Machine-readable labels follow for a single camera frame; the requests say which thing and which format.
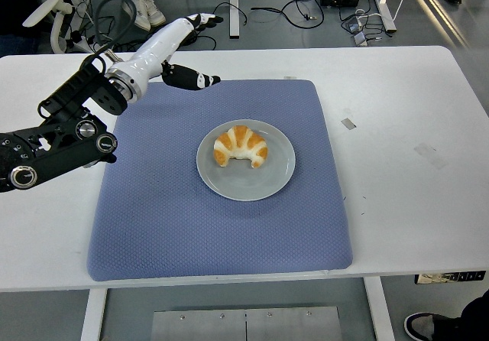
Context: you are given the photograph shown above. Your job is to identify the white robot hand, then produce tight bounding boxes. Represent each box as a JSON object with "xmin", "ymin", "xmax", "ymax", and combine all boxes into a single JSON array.
[{"xmin": 125, "ymin": 12, "xmax": 225, "ymax": 92}]

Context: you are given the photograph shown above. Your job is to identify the croissant bread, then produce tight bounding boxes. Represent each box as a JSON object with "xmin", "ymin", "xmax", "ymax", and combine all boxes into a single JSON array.
[{"xmin": 212, "ymin": 125, "xmax": 269, "ymax": 169}]

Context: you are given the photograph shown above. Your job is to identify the grey round plate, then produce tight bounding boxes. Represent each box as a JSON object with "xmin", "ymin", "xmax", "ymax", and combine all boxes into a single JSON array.
[{"xmin": 196, "ymin": 119, "xmax": 297, "ymax": 203}]

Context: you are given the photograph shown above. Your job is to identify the grey metal plate with screws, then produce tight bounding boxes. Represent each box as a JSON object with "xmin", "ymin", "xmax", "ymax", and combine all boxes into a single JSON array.
[{"xmin": 149, "ymin": 306, "xmax": 342, "ymax": 341}]

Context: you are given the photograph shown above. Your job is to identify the white desk leg bar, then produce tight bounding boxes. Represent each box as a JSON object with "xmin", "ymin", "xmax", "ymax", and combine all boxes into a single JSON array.
[{"xmin": 228, "ymin": 0, "xmax": 241, "ymax": 39}]

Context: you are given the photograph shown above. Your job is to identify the blue quilted mat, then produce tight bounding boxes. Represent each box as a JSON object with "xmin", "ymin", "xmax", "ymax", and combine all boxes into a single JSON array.
[{"xmin": 86, "ymin": 79, "xmax": 354, "ymax": 283}]

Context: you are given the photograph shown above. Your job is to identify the white desk foot with upright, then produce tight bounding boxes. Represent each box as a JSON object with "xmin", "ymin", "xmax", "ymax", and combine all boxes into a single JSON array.
[{"xmin": 368, "ymin": 0, "xmax": 398, "ymax": 33}]

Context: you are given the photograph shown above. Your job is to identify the white table leg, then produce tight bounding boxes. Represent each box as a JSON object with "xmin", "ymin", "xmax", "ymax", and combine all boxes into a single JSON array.
[
  {"xmin": 363, "ymin": 276, "xmax": 397, "ymax": 341},
  {"xmin": 79, "ymin": 287, "xmax": 108, "ymax": 341}
]

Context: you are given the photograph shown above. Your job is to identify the large clear tape piece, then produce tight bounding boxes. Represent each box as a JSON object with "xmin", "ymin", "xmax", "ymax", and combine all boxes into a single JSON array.
[{"xmin": 413, "ymin": 143, "xmax": 447, "ymax": 170}]

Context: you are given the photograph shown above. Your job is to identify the black table control panel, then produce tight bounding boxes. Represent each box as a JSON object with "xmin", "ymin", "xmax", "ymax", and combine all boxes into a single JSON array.
[{"xmin": 415, "ymin": 271, "xmax": 487, "ymax": 285}]

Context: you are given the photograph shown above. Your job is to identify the looping black floor cable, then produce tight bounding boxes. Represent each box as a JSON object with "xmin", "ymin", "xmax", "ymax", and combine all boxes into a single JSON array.
[{"xmin": 193, "ymin": 2, "xmax": 248, "ymax": 51}]

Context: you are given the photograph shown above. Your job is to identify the long black floor cable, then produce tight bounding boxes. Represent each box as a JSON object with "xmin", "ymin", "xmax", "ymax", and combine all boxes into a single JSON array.
[{"xmin": 251, "ymin": 0, "xmax": 325, "ymax": 29}]

